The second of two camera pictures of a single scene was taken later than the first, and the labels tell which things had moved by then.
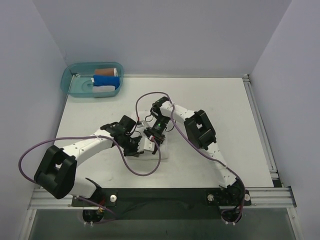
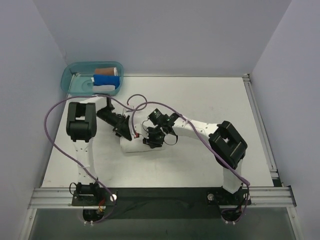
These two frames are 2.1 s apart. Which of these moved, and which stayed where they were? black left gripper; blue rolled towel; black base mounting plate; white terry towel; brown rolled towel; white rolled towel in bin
Moved: white terry towel; black left gripper
Stayed: black base mounting plate; white rolled towel in bin; brown rolled towel; blue rolled towel
